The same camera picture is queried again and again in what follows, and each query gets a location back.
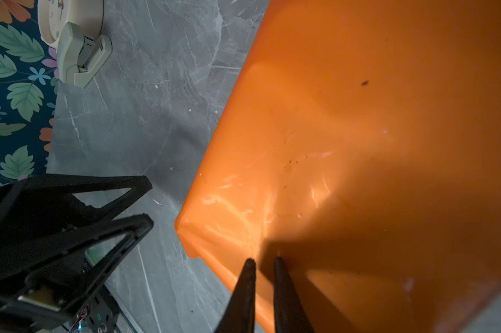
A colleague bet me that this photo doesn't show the round white analog clock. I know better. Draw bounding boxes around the round white analog clock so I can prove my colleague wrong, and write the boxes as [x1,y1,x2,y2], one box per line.
[37,0,112,88]

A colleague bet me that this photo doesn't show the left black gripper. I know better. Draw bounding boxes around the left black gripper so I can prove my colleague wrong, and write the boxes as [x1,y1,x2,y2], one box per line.
[0,175,153,332]

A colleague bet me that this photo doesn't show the yellow wrapping paper sheet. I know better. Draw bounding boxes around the yellow wrapping paper sheet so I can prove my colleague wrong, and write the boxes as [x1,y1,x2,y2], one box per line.
[175,1,501,332]

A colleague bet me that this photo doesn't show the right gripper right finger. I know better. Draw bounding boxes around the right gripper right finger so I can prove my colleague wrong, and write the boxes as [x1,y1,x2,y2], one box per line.
[274,257,314,333]

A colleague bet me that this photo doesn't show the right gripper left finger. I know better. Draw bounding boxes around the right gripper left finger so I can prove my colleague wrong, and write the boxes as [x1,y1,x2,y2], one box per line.
[214,258,256,333]

